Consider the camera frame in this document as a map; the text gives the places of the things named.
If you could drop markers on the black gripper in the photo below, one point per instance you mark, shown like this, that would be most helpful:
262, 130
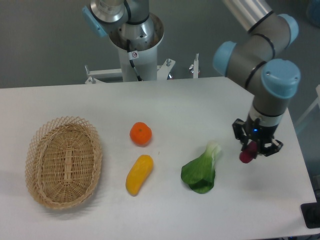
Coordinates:
259, 129

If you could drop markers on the purple sweet potato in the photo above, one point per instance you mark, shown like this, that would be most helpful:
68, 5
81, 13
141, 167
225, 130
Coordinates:
249, 153

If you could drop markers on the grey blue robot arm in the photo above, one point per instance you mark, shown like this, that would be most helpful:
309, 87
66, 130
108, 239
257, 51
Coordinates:
253, 65

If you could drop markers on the woven wicker basket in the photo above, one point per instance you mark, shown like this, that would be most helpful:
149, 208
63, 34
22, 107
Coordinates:
63, 163

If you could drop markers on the green bok choy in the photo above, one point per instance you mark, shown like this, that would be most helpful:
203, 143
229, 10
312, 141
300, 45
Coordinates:
199, 174

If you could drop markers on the black device at table edge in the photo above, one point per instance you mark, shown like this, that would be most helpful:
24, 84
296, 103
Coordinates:
311, 214

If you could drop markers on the orange tangerine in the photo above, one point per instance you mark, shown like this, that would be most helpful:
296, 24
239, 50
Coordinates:
140, 133

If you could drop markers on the yellow mango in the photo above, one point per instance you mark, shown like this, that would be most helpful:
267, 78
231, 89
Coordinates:
138, 174

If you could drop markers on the blue object top right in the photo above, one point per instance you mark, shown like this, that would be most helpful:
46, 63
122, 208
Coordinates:
313, 12

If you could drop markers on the white frame at right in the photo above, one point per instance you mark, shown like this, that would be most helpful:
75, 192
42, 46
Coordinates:
308, 115

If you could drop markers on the white clamp bracket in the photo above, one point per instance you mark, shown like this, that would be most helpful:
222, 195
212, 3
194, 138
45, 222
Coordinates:
194, 69

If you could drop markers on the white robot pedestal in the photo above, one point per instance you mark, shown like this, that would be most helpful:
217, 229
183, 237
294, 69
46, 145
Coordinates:
137, 47

